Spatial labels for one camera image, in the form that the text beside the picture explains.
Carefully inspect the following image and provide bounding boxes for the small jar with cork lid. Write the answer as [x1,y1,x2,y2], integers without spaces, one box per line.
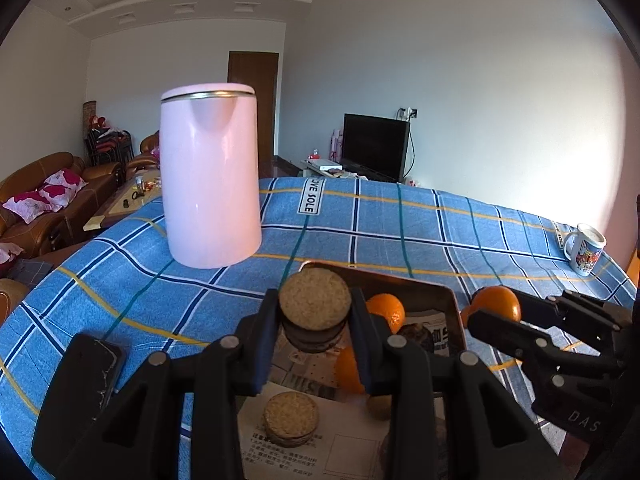
[278,267,352,356]
[263,392,320,447]

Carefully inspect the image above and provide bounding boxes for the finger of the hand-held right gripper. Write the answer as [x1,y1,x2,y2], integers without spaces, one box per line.
[466,308,577,377]
[516,289,627,334]

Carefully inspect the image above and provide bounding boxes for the newspaper lining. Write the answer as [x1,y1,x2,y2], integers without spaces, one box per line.
[239,310,461,480]

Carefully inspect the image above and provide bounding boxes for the pink electric kettle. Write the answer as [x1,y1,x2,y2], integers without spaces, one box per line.
[160,83,263,270]

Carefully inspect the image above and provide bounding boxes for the black television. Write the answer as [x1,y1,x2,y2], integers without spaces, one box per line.
[341,113,411,183]

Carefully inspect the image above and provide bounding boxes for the black power cable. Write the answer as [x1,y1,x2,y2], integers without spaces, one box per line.
[406,119,422,186]

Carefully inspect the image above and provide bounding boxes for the low television stand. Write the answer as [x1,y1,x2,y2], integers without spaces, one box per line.
[300,157,401,183]

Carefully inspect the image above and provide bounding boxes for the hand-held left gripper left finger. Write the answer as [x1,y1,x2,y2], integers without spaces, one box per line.
[87,287,281,480]

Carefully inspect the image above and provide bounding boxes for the pink tin box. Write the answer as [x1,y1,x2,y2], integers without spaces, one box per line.
[239,260,469,480]

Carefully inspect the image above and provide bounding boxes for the brown leather armchair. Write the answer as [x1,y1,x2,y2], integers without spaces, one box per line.
[127,131,162,176]

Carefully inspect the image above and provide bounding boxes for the white printed mug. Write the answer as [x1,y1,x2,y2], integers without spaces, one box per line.
[562,223,607,277]

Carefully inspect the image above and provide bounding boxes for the blue plaid tablecloth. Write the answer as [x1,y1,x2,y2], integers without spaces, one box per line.
[0,176,638,480]

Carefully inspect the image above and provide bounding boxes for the black smartphone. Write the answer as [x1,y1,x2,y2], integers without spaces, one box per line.
[31,332,126,457]

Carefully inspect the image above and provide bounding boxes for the orange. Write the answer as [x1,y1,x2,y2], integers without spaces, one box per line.
[460,285,522,331]
[334,347,367,395]
[366,293,406,335]

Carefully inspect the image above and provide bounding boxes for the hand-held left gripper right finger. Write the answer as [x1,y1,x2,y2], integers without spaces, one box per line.
[349,289,558,480]

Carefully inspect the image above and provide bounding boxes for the dark brown round fruit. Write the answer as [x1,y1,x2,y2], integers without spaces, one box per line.
[397,323,435,354]

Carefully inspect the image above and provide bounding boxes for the brown leather sofa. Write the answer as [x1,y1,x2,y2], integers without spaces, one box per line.
[0,152,123,261]

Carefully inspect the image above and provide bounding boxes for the dark brown wooden door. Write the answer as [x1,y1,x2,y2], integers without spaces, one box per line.
[228,51,279,179]

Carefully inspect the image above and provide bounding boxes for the wooden coffee table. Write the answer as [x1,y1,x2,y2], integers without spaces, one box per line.
[83,170,165,232]

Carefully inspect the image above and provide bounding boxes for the black stacked chairs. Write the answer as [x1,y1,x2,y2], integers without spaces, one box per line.
[85,127,135,167]

